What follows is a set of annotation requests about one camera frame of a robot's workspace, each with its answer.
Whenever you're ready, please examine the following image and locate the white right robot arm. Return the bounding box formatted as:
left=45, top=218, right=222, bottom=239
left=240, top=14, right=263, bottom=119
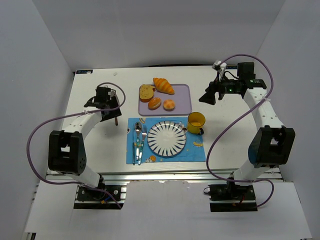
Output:
left=199, top=60, right=296, bottom=186

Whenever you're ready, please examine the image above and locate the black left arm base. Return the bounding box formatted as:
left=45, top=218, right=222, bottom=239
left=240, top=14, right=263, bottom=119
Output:
left=73, top=184, right=125, bottom=210

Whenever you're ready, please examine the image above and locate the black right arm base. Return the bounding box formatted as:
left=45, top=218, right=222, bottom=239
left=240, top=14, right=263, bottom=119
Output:
left=203, top=182, right=258, bottom=213

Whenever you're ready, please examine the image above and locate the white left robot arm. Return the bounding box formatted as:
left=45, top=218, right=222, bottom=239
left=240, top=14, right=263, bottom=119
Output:
left=48, top=86, right=122, bottom=189

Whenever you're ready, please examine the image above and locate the round golden bread roll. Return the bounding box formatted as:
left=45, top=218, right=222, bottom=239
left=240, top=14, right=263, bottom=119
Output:
left=163, top=99, right=176, bottom=111

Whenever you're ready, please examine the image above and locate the yellow enamel mug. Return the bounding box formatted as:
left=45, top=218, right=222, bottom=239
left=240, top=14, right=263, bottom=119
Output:
left=187, top=112, right=206, bottom=136

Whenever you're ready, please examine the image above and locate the brown toast slice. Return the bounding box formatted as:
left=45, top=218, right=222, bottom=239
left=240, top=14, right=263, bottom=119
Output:
left=139, top=84, right=156, bottom=103

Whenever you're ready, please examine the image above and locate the orange striped croissant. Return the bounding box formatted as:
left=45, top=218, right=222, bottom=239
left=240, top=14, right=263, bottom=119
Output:
left=153, top=77, right=175, bottom=95

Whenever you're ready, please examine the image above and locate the sesame cream bun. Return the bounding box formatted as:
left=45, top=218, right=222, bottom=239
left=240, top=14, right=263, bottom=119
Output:
left=148, top=97, right=162, bottom=110

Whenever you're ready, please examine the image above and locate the white blue striped plate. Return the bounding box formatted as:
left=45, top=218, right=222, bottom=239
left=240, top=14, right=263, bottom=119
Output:
left=147, top=120, right=187, bottom=158

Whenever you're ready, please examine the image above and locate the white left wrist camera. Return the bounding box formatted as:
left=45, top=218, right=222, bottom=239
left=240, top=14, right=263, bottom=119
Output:
left=108, top=89, right=116, bottom=98

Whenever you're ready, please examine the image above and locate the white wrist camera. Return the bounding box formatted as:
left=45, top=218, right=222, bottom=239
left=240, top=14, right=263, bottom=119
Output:
left=212, top=60, right=227, bottom=82
left=108, top=89, right=116, bottom=98

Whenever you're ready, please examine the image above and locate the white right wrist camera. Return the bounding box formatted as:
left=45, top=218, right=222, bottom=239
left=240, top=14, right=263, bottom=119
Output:
left=212, top=60, right=227, bottom=82

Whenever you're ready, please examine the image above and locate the silver spoon teal handle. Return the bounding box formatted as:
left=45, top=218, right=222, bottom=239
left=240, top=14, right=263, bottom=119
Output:
left=134, top=121, right=142, bottom=165

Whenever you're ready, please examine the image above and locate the silver fork teal handle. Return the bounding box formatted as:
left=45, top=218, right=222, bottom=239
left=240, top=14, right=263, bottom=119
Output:
left=138, top=125, right=148, bottom=165

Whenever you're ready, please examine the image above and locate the silver knife teal handle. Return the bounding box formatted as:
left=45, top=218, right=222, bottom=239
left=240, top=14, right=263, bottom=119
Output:
left=132, top=128, right=136, bottom=166

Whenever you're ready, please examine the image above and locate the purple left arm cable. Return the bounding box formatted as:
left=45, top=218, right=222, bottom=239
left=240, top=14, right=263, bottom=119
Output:
left=26, top=82, right=127, bottom=210

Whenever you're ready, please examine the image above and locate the aluminium table frame rail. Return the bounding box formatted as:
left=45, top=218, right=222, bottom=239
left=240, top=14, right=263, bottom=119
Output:
left=24, top=168, right=284, bottom=240

